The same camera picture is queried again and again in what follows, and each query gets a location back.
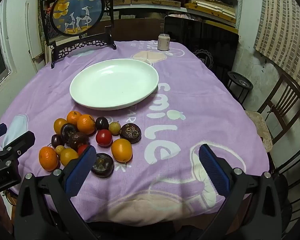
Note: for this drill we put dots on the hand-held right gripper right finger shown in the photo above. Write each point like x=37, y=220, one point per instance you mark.
x=213, y=172

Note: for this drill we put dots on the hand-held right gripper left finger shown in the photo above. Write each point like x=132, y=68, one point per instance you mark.
x=80, y=172

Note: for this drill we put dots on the smooth orange kumquat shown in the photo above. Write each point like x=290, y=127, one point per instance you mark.
x=121, y=150
x=59, y=125
x=68, y=156

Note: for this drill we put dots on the red cherry tomato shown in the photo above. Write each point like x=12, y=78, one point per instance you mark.
x=103, y=137
x=82, y=149

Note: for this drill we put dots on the small yellow longan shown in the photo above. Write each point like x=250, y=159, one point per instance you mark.
x=59, y=149
x=114, y=127

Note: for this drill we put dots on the orange mandarin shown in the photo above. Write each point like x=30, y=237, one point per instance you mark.
x=48, y=158
x=73, y=117
x=86, y=124

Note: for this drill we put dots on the dark purple plum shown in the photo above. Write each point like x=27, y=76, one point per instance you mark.
x=56, y=140
x=101, y=123

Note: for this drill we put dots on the white oval plate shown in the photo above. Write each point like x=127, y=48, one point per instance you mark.
x=112, y=82

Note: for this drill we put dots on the wooden chair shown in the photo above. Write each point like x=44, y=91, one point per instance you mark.
x=260, y=127

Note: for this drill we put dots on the wooden framed board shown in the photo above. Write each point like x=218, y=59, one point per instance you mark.
x=41, y=55

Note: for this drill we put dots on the black flat panel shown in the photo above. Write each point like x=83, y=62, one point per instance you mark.
x=202, y=37

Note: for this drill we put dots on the white cylindrical cup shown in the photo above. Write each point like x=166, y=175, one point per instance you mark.
x=163, y=42

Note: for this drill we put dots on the round deer screen black stand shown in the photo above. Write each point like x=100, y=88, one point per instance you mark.
x=77, y=7

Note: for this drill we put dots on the brick patterned curtain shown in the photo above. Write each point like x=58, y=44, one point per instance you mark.
x=282, y=30

